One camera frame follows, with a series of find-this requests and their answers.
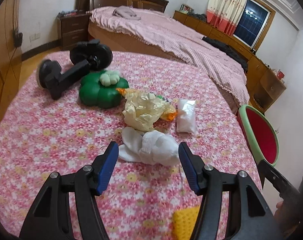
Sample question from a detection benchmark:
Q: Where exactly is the white cloth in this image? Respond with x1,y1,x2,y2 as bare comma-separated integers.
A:
118,127,180,167

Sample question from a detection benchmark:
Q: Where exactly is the red bin with green rim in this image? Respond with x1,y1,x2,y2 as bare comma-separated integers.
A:
238,104,280,167

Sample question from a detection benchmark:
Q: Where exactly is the long wooden cabinet unit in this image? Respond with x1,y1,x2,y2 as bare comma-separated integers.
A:
173,10,287,113

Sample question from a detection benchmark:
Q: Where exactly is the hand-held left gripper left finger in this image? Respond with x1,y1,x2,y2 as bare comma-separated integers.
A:
19,141,119,240

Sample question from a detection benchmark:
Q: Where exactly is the wooden wardrobe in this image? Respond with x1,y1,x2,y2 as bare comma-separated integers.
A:
0,0,23,133

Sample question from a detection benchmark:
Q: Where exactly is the pink floral tablecloth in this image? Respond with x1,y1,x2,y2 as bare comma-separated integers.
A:
0,50,263,240

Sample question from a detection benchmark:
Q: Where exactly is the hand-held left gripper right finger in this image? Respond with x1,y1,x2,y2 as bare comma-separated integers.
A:
178,142,283,240

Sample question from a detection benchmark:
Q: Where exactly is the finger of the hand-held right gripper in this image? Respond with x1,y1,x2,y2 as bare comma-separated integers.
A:
258,160,283,195

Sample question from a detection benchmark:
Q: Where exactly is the orange snack wrapper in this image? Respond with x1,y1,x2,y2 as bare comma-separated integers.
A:
116,87,178,122

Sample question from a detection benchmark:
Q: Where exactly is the black dumbbell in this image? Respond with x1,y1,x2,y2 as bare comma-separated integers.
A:
38,39,113,100

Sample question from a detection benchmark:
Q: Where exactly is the pink checked bedspread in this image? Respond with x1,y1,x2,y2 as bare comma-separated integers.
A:
88,6,250,113

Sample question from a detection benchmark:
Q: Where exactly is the row of books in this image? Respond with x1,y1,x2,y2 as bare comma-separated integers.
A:
179,4,194,14

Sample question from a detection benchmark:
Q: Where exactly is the black plugged charger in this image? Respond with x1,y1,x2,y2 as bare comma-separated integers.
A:
13,30,23,47

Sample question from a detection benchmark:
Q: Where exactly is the cream and red curtain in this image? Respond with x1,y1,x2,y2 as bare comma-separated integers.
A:
206,0,249,36

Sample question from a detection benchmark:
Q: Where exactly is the grey folded cloth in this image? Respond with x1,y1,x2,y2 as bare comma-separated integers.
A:
113,7,142,21

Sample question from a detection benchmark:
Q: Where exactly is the green clover-shaped cushion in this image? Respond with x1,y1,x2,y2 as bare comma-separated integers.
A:
79,70,129,110

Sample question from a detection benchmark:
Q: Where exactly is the cream plastic bag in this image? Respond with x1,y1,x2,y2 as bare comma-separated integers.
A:
123,91,175,132

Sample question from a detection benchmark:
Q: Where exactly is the clear plastic packet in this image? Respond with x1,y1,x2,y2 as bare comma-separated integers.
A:
176,99,197,133

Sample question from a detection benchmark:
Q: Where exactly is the wooden framed window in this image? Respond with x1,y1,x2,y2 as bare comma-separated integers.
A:
233,0,277,48

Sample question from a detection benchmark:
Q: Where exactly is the dark jacket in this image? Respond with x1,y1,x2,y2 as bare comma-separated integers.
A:
202,36,249,73

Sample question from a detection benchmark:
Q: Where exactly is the dark wooden nightstand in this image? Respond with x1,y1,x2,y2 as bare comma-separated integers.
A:
57,12,92,51

